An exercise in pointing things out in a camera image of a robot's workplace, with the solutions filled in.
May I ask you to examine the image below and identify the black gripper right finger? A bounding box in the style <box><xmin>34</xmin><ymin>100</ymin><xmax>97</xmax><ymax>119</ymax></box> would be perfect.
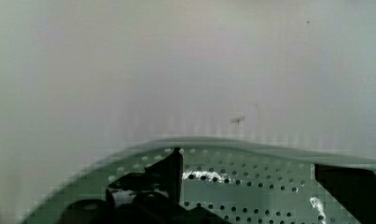
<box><xmin>314</xmin><ymin>164</ymin><xmax>376</xmax><ymax>224</ymax></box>

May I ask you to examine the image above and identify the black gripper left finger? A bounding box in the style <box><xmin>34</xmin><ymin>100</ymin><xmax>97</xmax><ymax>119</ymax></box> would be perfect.
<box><xmin>56</xmin><ymin>147</ymin><xmax>230</xmax><ymax>224</ymax></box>

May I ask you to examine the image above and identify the green plastic strainer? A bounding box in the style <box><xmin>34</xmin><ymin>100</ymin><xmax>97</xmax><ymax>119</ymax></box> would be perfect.
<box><xmin>21</xmin><ymin>137</ymin><xmax>376</xmax><ymax>224</ymax></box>

